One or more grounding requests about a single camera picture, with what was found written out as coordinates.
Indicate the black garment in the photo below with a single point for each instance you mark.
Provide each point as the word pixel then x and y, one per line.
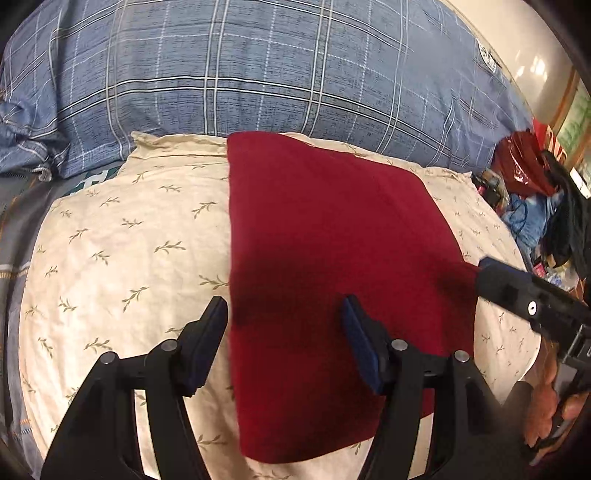
pixel 568 221

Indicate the blue plaid quilt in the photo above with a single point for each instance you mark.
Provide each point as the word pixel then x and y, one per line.
pixel 231 69

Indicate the blue cloth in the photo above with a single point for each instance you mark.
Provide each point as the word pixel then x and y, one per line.
pixel 535 217

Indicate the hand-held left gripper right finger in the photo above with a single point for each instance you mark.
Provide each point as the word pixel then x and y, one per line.
pixel 362 346

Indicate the wooden framed green picture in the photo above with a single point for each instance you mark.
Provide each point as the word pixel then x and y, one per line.
pixel 575 120

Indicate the person's right hand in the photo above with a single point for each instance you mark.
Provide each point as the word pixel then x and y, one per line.
pixel 540 401

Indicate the cream leaf print pillow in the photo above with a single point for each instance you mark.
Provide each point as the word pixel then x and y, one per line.
pixel 115 277

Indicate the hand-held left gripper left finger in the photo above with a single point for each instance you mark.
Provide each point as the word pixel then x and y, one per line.
pixel 207 341

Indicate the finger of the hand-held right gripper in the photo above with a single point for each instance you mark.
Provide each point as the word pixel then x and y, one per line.
pixel 503 286

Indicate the red plastic bag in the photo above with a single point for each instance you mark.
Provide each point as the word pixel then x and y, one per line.
pixel 521 157

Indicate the dark red garment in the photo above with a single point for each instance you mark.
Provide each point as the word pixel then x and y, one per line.
pixel 323 230

